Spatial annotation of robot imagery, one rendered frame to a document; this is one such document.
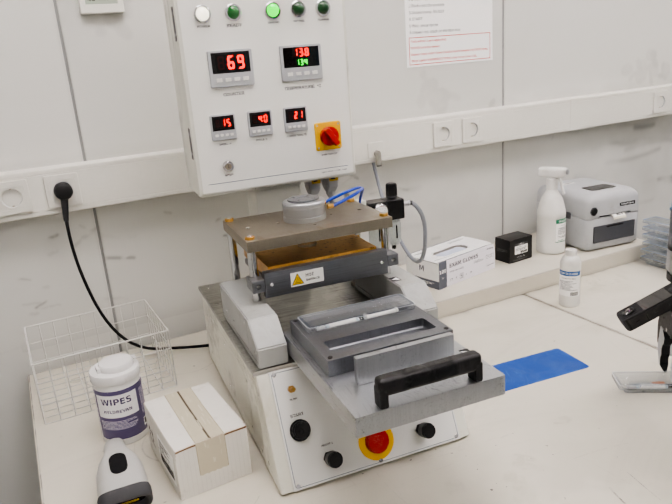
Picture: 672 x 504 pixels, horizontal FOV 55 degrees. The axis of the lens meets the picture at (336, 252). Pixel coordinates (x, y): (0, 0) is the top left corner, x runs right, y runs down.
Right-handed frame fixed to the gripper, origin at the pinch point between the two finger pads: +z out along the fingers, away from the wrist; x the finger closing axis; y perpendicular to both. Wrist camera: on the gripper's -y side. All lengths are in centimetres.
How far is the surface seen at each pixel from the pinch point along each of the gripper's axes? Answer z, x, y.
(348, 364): -20, -34, -55
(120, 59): -64, 28, -109
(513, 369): 3.0, 8.1, -26.8
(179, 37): -66, 4, -86
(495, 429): 3.1, -13.7, -32.9
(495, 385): -18, -35, -36
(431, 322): -21, -23, -44
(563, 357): 3.0, 13.2, -15.8
